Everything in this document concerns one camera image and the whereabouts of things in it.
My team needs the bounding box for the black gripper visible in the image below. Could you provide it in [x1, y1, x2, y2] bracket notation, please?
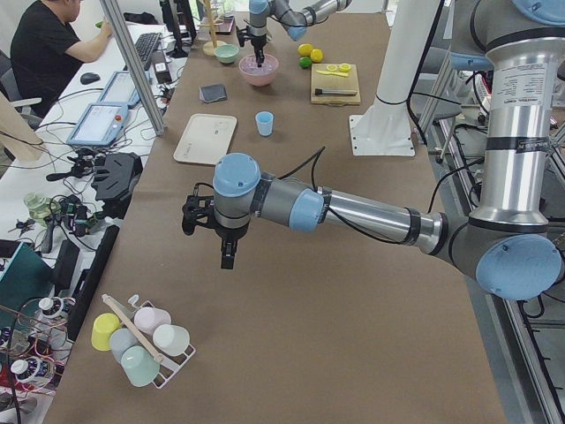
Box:
[182, 182, 250, 269]
[236, 25, 271, 67]

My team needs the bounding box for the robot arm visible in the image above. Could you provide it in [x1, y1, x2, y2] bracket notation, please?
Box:
[236, 0, 351, 67]
[182, 1, 564, 300]

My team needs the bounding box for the light blue cup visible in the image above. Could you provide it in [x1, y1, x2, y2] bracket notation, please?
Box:
[255, 110, 274, 137]

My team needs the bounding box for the pink cup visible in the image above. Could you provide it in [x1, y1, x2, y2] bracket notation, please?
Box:
[133, 307, 171, 336]

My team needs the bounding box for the white cup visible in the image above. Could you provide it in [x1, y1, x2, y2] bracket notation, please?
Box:
[153, 324, 191, 357]

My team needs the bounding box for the grey cup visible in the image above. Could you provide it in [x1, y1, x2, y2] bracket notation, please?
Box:
[109, 328, 138, 363]

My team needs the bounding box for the yellow cup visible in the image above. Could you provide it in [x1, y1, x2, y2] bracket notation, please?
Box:
[91, 313, 121, 352]

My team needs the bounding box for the mint green cup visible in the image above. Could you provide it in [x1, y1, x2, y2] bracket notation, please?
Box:
[120, 345, 160, 387]

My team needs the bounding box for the pink bowl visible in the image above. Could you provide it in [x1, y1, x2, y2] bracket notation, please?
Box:
[238, 54, 279, 87]

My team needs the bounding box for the green bowl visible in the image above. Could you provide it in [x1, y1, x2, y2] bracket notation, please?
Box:
[214, 44, 240, 64]

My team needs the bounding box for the yellow lemon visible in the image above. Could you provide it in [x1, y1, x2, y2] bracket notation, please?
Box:
[297, 43, 313, 57]
[309, 49, 324, 63]

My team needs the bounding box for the wooden mug tree stand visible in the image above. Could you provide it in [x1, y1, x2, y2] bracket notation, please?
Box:
[200, 0, 226, 57]

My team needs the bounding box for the green lime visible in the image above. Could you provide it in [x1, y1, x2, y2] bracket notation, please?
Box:
[299, 57, 312, 69]

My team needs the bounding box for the grey folded cloth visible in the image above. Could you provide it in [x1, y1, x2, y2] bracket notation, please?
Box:
[199, 84, 228, 103]

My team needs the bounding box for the wooden cutting board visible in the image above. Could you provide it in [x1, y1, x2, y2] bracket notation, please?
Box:
[311, 64, 361, 105]

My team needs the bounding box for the yellow plastic knife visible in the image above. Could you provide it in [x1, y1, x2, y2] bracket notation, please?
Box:
[315, 70, 350, 78]

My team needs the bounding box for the steel muddler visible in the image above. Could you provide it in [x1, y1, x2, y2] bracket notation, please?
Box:
[314, 88, 358, 96]

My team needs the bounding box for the cream tray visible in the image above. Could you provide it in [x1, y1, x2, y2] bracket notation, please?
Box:
[173, 113, 237, 165]

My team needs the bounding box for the black keyboard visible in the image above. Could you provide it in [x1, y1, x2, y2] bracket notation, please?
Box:
[134, 33, 162, 70]

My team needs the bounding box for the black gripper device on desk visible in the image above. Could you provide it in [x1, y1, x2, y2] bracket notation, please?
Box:
[91, 153, 143, 219]

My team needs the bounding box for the teach pendant rear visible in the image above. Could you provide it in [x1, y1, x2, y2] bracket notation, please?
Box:
[98, 71, 140, 109]

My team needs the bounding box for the teach pendant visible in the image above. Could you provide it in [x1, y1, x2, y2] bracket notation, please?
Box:
[98, 71, 140, 109]
[66, 102, 129, 148]

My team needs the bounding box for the black computer mouse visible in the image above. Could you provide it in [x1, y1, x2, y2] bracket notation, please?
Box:
[79, 72, 101, 85]

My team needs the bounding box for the teach pendant front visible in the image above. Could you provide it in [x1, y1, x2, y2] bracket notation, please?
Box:
[66, 102, 129, 148]

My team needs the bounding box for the person in black shirt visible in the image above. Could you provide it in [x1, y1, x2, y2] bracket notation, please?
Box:
[10, 0, 112, 117]

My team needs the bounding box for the wooden rack handle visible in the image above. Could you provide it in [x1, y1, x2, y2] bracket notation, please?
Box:
[102, 294, 164, 363]

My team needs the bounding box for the white wire cup rack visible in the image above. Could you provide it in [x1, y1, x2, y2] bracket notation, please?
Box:
[118, 301, 196, 390]

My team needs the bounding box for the aluminium frame post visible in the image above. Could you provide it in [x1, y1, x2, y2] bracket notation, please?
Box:
[100, 0, 165, 136]

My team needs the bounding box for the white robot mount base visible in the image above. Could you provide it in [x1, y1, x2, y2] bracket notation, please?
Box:
[350, 0, 443, 157]

